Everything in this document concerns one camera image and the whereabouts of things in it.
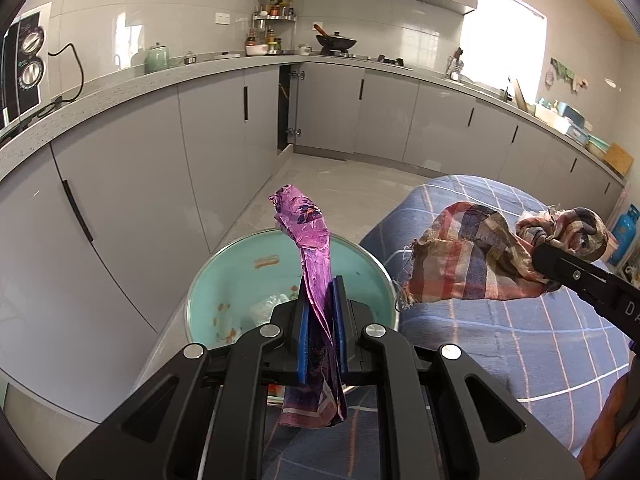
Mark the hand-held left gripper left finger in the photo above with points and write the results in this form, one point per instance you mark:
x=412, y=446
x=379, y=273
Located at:
x=303, y=340

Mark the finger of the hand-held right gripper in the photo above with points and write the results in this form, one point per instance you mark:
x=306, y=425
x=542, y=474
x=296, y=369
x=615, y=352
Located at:
x=550, y=260

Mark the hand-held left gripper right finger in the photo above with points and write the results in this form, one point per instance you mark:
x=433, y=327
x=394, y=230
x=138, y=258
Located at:
x=340, y=332

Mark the frayed plaid cloth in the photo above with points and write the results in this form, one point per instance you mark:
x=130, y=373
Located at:
x=465, y=265

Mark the teal enamel trash bin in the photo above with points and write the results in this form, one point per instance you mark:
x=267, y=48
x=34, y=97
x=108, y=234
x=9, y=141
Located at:
x=235, y=280

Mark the purple foil wrapper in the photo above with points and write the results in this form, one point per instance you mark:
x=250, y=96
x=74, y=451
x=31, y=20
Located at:
x=312, y=240

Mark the person's right hand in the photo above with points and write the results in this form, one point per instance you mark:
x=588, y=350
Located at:
x=607, y=427

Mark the translucent white plastic bag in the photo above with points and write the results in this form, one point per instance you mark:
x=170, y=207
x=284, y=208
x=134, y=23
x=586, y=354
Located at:
x=265, y=308

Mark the blue gas cylinder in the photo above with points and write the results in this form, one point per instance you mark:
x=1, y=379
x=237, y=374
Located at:
x=625, y=234

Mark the blue plaid tablecloth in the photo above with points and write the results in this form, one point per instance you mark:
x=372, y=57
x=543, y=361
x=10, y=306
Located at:
x=500, y=350

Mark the cardboard box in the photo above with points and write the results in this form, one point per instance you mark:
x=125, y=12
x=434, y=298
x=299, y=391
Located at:
x=619, y=158

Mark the teal plastic basin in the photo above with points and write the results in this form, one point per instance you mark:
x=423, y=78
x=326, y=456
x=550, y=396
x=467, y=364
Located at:
x=597, y=146

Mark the light blue plastic box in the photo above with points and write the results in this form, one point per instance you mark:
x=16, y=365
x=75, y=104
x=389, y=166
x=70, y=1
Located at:
x=575, y=120

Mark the white plastic tub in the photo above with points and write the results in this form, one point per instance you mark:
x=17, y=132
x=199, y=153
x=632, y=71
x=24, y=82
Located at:
x=550, y=114

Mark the wooden cutting board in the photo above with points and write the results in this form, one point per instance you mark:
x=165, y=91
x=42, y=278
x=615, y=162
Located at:
x=521, y=95

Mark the utensil holder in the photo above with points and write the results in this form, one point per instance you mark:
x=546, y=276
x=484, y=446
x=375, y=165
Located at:
x=455, y=67

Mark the grey kitchen cabinets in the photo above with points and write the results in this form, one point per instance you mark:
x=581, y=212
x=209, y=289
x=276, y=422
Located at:
x=150, y=185

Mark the window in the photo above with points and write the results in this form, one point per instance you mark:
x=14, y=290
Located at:
x=505, y=35

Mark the gas stove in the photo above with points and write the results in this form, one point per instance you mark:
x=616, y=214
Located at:
x=350, y=55

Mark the small white jar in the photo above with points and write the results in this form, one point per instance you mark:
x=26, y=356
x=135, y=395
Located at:
x=303, y=49

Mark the black wok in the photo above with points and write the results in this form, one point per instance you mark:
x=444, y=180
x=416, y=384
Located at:
x=336, y=41

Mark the white bowl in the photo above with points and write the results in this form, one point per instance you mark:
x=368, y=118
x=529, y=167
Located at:
x=255, y=50

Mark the grey kitchen countertop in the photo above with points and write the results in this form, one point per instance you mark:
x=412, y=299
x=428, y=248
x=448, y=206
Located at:
x=125, y=85

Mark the pale green kettle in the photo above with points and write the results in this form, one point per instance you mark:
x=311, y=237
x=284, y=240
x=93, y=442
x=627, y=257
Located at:
x=157, y=60

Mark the metal corner rack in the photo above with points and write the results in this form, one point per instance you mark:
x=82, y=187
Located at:
x=270, y=20

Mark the spice rack with bottles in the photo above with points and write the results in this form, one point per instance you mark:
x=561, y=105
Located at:
x=277, y=7

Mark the black and white microwave oven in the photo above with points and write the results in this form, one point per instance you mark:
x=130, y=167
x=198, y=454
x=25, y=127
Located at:
x=22, y=67

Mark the green wall hanging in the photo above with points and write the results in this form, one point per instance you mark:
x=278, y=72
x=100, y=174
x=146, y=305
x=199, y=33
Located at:
x=562, y=67

